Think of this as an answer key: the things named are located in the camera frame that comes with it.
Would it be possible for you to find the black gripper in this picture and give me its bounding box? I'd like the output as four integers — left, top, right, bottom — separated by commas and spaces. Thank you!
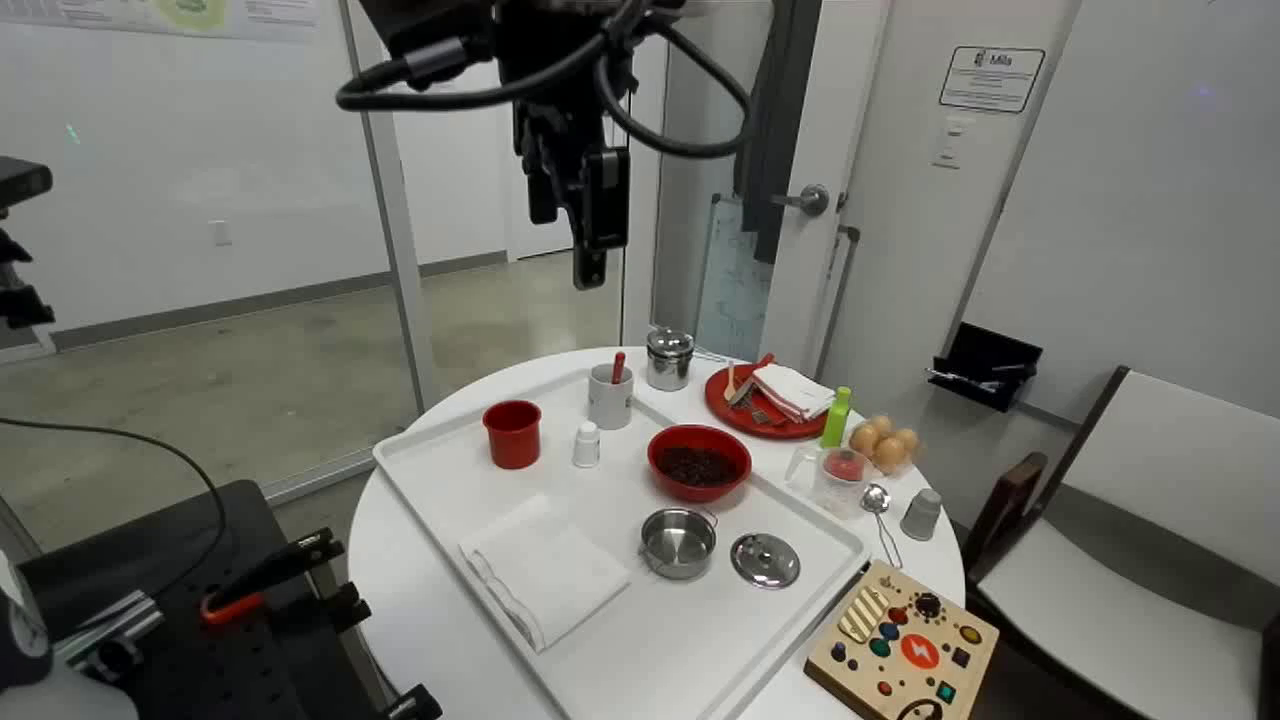
556, 95, 631, 293

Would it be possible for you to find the white paper wall sign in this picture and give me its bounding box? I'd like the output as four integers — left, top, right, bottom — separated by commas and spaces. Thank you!
937, 41, 1052, 120

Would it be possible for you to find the red metal cup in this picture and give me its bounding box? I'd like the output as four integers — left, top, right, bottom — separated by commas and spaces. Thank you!
480, 395, 548, 473

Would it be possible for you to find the folded white cloth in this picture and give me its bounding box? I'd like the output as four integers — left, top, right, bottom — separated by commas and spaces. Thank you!
456, 494, 634, 658

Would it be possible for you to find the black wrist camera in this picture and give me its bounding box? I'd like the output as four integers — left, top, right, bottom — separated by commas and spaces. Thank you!
510, 101, 562, 227

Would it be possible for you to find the silver metal bracket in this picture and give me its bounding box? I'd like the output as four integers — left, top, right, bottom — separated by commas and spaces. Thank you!
51, 587, 167, 672

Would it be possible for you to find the black clamp orange handle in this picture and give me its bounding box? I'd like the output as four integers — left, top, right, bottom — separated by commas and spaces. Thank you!
197, 523, 350, 631

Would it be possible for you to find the white seat wooden chair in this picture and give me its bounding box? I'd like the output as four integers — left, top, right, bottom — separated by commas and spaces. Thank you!
965, 365, 1280, 720

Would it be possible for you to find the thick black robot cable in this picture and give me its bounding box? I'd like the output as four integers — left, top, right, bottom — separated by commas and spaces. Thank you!
331, 0, 755, 166

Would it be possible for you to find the red plate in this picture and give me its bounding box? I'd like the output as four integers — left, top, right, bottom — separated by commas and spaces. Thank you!
699, 361, 835, 445

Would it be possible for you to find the white napkin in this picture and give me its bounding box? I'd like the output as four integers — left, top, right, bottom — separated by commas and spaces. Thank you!
743, 361, 841, 419

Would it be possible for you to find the white mug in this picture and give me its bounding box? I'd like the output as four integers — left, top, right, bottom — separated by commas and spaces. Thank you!
584, 361, 641, 431

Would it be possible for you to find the black perforated mounting table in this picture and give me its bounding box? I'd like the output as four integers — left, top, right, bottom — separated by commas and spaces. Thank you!
14, 477, 404, 720

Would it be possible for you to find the large white tray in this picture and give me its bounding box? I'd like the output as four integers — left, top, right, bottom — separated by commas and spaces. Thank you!
368, 361, 871, 720

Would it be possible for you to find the clear container with red food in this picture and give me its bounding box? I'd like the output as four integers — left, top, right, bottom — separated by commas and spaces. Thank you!
812, 445, 874, 522

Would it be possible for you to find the silver door handle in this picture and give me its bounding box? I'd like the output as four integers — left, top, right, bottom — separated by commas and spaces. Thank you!
771, 185, 833, 225

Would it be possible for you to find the silver spoon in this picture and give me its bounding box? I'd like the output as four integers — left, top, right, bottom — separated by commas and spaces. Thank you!
861, 479, 909, 572

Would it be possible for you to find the red bowl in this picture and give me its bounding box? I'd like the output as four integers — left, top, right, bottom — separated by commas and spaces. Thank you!
645, 419, 755, 508

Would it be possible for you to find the green bottle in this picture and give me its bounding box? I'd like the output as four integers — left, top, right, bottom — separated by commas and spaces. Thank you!
814, 385, 855, 453

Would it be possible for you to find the small leaning whiteboard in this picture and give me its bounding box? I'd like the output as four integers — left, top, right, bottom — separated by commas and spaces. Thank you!
690, 191, 774, 365

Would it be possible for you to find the white glass wall post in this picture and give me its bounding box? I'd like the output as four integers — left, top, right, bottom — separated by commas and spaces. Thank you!
337, 0, 440, 413

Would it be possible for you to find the silver lidded canister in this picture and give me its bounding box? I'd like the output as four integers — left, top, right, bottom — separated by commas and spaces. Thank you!
645, 324, 696, 395

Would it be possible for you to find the small grey cup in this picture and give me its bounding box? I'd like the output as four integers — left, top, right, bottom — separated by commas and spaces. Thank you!
897, 486, 949, 546

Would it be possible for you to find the white door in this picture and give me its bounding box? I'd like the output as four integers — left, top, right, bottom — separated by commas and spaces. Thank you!
755, 0, 1088, 417

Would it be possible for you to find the small silver pot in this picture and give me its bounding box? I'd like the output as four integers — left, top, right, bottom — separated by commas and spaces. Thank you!
634, 505, 719, 585

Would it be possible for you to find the black camera stand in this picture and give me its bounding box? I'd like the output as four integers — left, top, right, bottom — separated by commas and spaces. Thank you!
0, 154, 61, 357

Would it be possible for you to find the thin black floor cable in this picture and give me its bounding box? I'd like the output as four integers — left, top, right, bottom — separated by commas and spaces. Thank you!
0, 417, 232, 539

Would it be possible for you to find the wooden button board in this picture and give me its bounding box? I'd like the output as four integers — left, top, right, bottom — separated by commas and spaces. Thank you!
800, 556, 1005, 720

